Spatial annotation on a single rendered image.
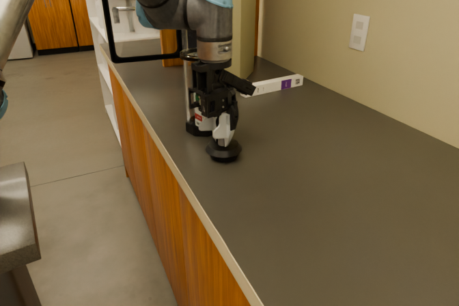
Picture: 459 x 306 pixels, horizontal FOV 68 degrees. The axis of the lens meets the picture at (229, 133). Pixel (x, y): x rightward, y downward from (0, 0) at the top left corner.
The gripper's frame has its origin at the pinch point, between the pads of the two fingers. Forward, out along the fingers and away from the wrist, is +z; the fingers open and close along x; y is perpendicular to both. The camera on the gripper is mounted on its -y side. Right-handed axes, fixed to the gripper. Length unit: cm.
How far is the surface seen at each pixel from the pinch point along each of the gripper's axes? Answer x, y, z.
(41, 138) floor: -246, 0, 99
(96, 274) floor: -75, 20, 99
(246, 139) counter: -2.7, -10.4, 5.2
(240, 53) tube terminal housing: -38, -40, -7
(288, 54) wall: -43, -74, 0
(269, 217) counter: 23.4, 8.0, 5.3
